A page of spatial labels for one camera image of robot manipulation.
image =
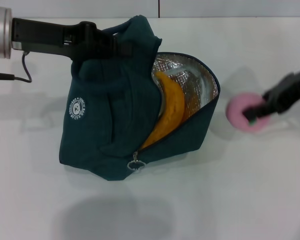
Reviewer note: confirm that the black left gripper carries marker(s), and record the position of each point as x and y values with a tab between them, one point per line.
47	40

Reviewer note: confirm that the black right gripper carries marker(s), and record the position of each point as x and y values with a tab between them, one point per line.
287	92

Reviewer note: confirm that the pink peach toy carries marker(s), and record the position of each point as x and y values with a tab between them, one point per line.
240	110

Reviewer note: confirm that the dark teal lunch bag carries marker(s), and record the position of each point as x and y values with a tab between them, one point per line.
110	120

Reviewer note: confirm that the yellow banana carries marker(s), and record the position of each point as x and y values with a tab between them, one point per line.
172	105

